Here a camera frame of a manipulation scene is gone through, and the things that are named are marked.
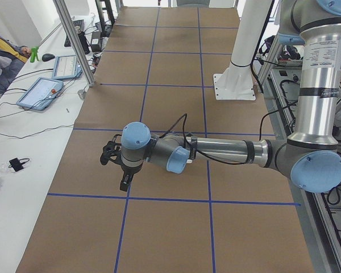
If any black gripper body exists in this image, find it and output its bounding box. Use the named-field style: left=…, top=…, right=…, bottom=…
left=122, top=166, right=141, bottom=179

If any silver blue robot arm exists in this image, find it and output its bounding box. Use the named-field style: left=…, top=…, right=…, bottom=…
left=117, top=7, right=282, bottom=197

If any small black clip device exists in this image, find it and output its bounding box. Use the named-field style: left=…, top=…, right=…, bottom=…
left=9, top=158, right=30, bottom=172

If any near blue teach pendant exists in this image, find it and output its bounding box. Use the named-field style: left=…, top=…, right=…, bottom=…
left=16, top=77, right=64, bottom=111

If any blue teach pendant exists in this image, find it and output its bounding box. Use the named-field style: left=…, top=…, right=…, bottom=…
left=16, top=77, right=64, bottom=111
left=52, top=55, right=82, bottom=80

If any far blue teach pendant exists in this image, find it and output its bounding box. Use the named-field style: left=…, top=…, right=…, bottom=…
left=52, top=55, right=82, bottom=80

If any black power brick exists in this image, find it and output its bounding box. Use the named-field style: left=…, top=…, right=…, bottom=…
left=90, top=31, right=103, bottom=52

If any black computer mouse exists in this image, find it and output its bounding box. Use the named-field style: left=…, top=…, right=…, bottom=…
left=41, top=53, right=56, bottom=62

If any green spray bottle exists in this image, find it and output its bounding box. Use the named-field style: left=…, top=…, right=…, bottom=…
left=30, top=46, right=39, bottom=63

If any black keyboard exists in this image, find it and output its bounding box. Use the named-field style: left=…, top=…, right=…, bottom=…
left=64, top=19, right=85, bottom=48

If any person seated at table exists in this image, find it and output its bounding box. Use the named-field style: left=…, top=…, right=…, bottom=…
left=0, top=34, right=32, bottom=94

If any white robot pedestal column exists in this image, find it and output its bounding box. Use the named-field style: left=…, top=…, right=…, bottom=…
left=213, top=0, right=274, bottom=101

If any aluminium frame post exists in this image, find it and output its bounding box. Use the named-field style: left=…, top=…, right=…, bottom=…
left=53, top=0, right=95, bottom=87

